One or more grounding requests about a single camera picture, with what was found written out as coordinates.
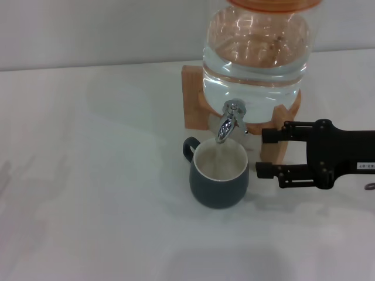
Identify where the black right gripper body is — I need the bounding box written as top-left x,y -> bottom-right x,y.
305,118 -> 375,190

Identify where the chrome faucet tap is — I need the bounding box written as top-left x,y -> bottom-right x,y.
216,99 -> 250,144

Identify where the dark cup with white inside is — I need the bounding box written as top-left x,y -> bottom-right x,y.
183,136 -> 251,210

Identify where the clear glass water jar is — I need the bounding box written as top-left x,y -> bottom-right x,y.
201,5 -> 317,124

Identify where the wooden jar stand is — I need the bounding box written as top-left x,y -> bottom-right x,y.
180,64 -> 303,164

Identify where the orange jar lid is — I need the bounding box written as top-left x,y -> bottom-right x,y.
227,0 -> 321,14

